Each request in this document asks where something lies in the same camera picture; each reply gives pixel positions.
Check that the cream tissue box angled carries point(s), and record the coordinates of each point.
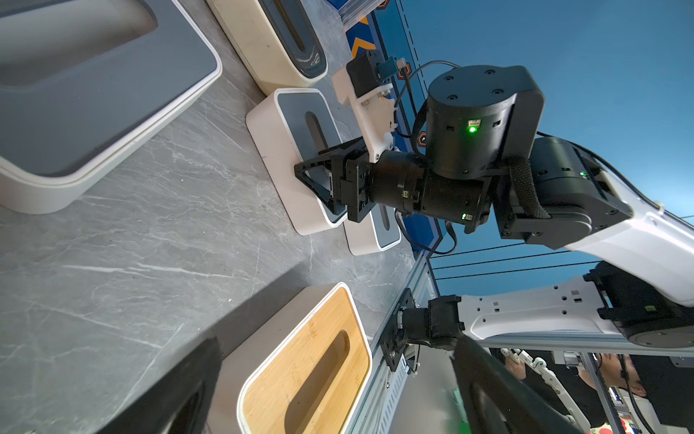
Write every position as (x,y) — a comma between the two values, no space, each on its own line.
(275,40)

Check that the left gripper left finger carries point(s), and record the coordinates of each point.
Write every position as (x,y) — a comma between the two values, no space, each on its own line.
(180,401)

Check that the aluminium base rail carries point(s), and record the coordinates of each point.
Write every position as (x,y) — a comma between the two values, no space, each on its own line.
(604,310)

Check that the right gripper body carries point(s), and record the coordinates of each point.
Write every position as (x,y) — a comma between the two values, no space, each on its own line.
(350,168)

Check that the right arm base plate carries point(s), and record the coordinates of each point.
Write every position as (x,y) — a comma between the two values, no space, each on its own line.
(400,330)

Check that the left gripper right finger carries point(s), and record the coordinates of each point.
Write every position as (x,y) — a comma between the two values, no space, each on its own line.
(497,402)

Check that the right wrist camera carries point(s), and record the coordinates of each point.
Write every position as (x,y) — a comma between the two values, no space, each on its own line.
(364,85)

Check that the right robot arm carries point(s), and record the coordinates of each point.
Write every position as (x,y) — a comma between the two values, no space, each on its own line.
(485,157)

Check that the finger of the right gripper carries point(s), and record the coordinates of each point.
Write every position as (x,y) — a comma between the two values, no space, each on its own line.
(315,174)

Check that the grey lid tissue box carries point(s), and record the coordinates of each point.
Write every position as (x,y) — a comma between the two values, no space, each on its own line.
(377,232)
(84,84)
(289,127)

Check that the bamboo lid tissue box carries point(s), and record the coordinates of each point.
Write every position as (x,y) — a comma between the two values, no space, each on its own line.
(303,371)

